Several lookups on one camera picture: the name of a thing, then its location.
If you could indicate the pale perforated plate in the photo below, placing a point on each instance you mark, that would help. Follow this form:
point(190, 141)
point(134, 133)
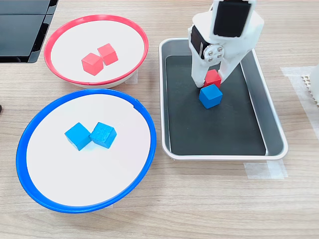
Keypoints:
point(306, 81)

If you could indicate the black glossy device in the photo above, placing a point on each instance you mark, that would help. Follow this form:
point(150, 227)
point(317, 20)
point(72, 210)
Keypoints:
point(20, 35)

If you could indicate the black mat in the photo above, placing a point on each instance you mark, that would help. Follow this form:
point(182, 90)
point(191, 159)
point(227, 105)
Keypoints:
point(219, 134)

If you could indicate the blue cube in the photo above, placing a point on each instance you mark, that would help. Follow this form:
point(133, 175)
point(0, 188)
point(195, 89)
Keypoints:
point(77, 136)
point(210, 95)
point(103, 134)

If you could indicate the white plate red rim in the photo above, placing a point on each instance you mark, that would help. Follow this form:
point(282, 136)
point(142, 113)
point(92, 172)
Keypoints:
point(69, 37)

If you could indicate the clear tape strip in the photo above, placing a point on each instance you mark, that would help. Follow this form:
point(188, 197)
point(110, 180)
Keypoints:
point(264, 170)
point(134, 77)
point(296, 71)
point(304, 104)

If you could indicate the red cube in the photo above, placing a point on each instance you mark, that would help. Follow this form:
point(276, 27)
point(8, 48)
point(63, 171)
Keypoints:
point(107, 54)
point(91, 64)
point(213, 77)

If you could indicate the white plate blue rim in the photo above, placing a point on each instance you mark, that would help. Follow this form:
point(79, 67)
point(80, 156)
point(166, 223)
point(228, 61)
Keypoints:
point(74, 179)

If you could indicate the steel tray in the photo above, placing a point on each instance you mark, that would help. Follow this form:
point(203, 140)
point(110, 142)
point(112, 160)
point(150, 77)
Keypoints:
point(269, 119)

